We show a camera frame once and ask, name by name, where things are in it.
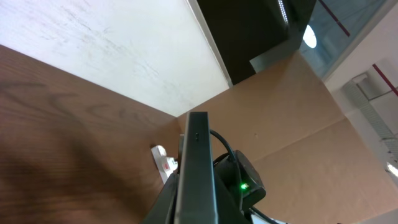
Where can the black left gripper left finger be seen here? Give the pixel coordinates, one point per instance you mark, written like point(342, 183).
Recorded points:
point(163, 210)

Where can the brown cardboard board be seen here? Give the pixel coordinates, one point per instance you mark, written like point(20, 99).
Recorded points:
point(312, 162)

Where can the white appliance with vents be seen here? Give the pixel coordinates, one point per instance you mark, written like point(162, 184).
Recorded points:
point(374, 94)

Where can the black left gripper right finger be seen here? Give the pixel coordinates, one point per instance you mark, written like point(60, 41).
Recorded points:
point(228, 213)

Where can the Samsung Galaxy smartphone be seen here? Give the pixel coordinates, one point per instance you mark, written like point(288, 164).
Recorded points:
point(196, 198)

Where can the white power strip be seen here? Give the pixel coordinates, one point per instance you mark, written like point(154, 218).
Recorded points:
point(165, 164)

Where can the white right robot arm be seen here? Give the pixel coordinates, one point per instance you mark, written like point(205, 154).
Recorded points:
point(238, 188)

